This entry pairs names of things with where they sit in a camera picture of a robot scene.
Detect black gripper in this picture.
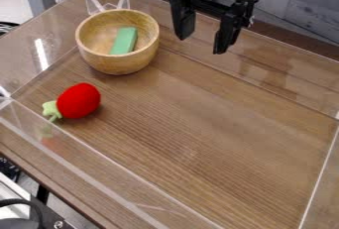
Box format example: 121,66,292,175
168,0,257,55

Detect green rectangular stick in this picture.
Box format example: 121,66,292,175
109,27,137,55

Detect brown wooden bowl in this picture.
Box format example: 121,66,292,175
76,9,160,75

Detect clear acrylic tray walls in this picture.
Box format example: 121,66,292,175
0,0,339,229

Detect red plush strawberry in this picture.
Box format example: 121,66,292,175
43,82,100,122

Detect black table leg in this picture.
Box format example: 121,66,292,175
36,185,49,204

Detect black metal bracket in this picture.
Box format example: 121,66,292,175
31,197,76,229

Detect black cable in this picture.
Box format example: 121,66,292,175
0,198,45,229

